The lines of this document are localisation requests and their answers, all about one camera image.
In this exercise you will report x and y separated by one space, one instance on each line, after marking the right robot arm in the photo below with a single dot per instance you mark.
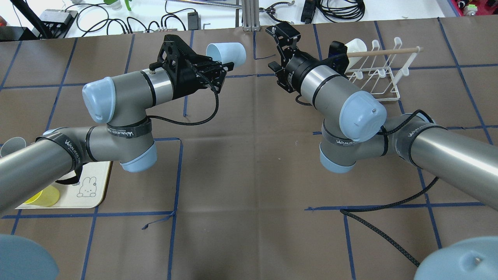
356 126

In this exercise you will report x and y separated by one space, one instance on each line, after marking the light blue cup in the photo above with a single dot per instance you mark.
227 52

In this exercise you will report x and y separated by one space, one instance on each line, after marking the white cup drying rack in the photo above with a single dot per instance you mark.
378 71

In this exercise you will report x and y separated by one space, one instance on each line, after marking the brown paper table cover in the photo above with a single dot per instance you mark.
245 196

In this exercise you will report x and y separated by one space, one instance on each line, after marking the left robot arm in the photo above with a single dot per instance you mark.
124 130

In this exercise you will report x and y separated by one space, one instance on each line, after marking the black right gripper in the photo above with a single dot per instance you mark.
295 70

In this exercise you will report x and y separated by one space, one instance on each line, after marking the cream rabbit tray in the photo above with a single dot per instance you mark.
87 193

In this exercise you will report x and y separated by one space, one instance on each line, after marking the black power adapter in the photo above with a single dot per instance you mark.
194 21

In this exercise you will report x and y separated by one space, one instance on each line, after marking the white ikea cup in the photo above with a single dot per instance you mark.
355 46

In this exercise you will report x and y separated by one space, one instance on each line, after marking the aluminium frame post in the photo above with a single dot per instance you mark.
250 15

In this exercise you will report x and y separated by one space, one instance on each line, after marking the grey cup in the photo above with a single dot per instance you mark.
12 145

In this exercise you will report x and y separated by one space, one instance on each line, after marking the yellow cup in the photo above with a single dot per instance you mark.
47 197

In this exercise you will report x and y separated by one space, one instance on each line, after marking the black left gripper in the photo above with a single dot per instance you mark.
185 83

